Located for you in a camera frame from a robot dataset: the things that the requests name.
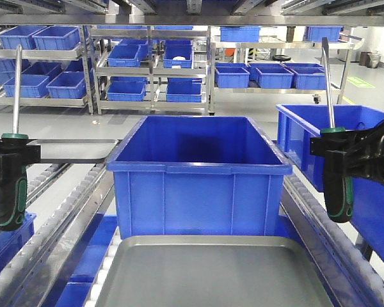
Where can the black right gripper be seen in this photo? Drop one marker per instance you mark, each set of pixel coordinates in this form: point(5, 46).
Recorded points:
point(359, 153)

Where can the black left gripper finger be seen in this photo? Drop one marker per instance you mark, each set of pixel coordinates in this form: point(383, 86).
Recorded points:
point(15, 155)

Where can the green black screwdriver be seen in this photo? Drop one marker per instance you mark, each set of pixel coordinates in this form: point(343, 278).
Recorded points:
point(13, 193)
point(338, 189)

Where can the far grey metal tray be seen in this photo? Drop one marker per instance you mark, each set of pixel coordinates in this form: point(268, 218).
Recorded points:
point(77, 151)

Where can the large grey metal tray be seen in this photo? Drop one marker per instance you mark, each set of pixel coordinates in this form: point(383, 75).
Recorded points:
point(211, 270)

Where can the steel shelving rack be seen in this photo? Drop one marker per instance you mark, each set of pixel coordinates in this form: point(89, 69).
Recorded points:
point(89, 197)

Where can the blue bin at right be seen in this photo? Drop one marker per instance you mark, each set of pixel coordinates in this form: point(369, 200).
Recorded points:
point(297, 123)

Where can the blue bin on roller rack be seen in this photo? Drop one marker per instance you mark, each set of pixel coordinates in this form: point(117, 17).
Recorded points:
point(197, 175)

